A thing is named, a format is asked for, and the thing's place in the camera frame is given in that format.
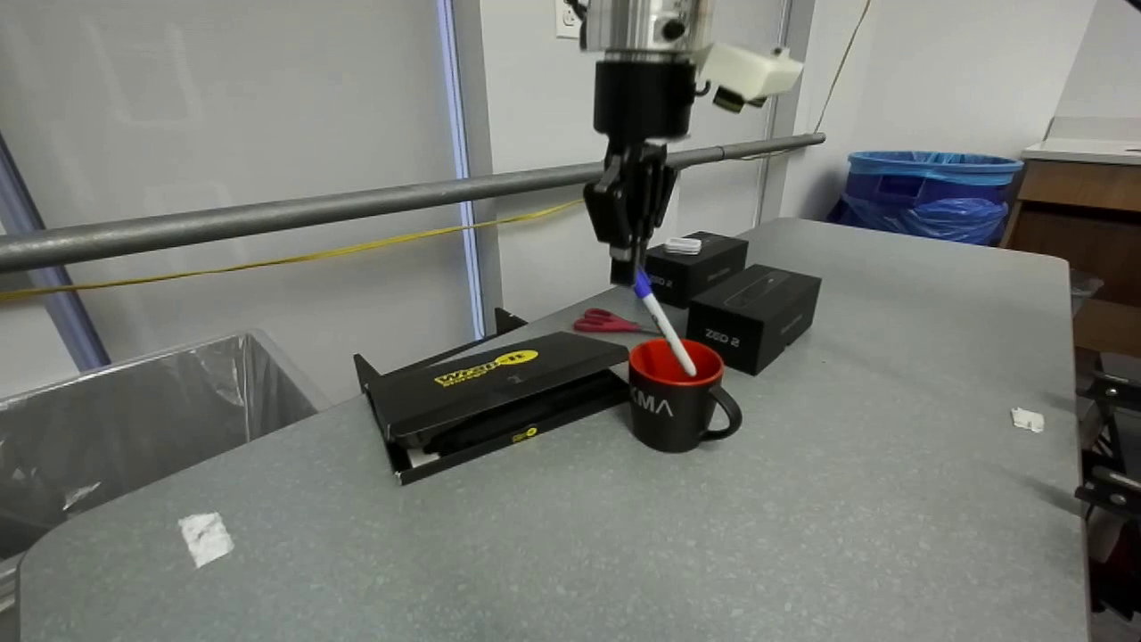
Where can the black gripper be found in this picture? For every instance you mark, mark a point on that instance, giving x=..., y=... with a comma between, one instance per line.
x=638, y=106

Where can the blue and white pen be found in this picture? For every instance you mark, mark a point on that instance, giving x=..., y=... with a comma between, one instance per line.
x=647, y=297

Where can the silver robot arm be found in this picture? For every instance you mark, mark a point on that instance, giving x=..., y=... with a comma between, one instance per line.
x=638, y=31

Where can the red scissors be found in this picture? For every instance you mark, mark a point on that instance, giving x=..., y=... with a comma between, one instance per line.
x=606, y=323

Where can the black rectangular box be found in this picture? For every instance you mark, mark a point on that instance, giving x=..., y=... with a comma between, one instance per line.
x=754, y=314

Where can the black mug with red interior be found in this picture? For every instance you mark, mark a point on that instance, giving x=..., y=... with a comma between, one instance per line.
x=676, y=409

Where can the black tray with yellow logo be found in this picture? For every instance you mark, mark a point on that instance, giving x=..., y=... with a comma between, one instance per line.
x=451, y=413

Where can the blue plastic bin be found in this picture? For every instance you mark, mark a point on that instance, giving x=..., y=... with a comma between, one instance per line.
x=935, y=193

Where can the wooden desk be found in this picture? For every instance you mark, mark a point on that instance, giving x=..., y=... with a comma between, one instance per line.
x=1081, y=202

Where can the small white object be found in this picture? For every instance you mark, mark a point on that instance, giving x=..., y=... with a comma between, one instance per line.
x=1029, y=418

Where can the white tape piece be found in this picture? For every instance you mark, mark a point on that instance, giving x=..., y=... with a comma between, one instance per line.
x=205, y=535

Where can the grey bin with liner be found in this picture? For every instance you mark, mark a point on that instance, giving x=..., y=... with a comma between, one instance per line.
x=96, y=436

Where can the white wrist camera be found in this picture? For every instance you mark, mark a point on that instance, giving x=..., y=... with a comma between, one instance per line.
x=744, y=77

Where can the grey metal rail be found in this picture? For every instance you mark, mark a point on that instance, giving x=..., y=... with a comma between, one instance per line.
x=259, y=218

